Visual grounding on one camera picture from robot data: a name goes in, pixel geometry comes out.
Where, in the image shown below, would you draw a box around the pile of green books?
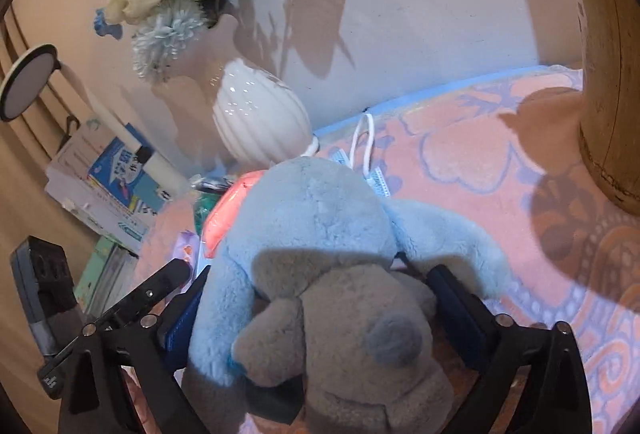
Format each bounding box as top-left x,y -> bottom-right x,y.
75,236 -> 142,316

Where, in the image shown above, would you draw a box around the green crinkled wrapper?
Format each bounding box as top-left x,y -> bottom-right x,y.
192,191 -> 226,240

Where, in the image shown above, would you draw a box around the peach patterned blanket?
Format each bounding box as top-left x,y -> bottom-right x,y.
125,64 -> 640,434

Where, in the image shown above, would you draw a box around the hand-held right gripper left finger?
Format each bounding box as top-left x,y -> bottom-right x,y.
57,264 -> 213,434

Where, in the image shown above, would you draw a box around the round head desk lamp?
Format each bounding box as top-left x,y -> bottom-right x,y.
0,44 -> 177,197

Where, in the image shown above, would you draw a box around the blue face mask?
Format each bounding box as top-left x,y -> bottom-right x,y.
327,113 -> 398,200

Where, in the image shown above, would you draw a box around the grey blue plush toy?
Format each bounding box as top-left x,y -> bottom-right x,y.
182,159 -> 516,434

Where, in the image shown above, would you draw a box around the dark metallic clip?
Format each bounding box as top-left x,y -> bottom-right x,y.
189,175 -> 236,193

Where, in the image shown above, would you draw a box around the black binder clip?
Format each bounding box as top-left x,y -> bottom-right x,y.
56,115 -> 83,152

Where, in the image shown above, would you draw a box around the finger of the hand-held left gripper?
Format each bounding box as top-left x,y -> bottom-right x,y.
10,236 -> 77,360
102,259 -> 193,321

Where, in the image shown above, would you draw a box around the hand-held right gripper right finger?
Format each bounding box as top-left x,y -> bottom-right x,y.
427,264 -> 593,434

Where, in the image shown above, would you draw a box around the orange plastic pouch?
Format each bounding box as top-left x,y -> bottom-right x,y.
202,169 -> 266,261

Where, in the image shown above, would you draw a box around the white printed papers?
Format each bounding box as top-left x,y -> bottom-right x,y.
45,116 -> 151,255

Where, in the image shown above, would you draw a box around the white ribbed ceramic vase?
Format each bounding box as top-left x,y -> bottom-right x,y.
150,11 -> 315,169

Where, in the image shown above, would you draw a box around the wooden pen holder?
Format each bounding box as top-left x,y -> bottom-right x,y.
562,0 -> 640,218

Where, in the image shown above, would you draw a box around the teal cover booklet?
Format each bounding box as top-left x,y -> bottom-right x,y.
145,184 -> 174,216

